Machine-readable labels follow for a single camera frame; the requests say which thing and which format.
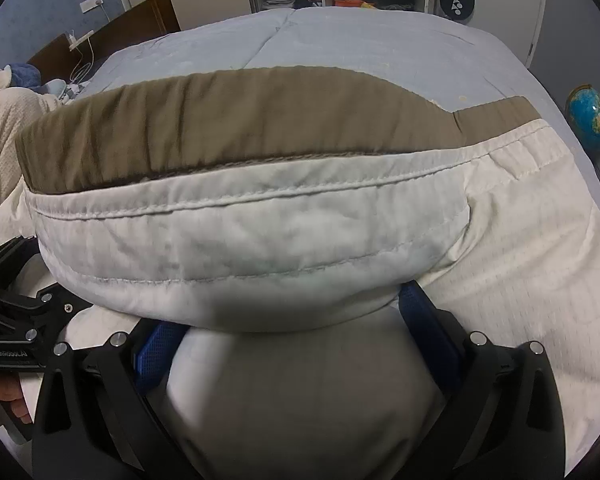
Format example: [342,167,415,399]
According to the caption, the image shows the blue plush towel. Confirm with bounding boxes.
[6,62,44,94]

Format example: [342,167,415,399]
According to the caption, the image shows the white charger with cable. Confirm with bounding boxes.
[66,30,100,87]

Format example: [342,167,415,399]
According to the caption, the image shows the blue globe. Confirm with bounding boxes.
[565,84,600,155]

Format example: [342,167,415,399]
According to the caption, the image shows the white jacket with brown lining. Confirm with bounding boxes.
[0,65,600,480]

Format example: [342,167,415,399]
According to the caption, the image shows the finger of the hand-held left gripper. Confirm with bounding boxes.
[0,235,41,286]
[30,282,90,335]

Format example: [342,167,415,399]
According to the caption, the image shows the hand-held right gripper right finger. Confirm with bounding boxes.
[399,280,567,480]

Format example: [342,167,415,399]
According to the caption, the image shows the person's left hand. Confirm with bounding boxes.
[0,374,35,427]

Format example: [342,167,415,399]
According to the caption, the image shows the cream knit blanket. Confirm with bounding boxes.
[0,67,65,233]

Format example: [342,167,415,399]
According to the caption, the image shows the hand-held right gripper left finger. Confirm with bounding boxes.
[32,321,203,480]

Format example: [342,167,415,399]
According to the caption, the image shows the brown wooden headboard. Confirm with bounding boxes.
[26,0,182,83]

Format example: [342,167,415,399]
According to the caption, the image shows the bed with light blue sheet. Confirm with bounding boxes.
[72,6,600,171]

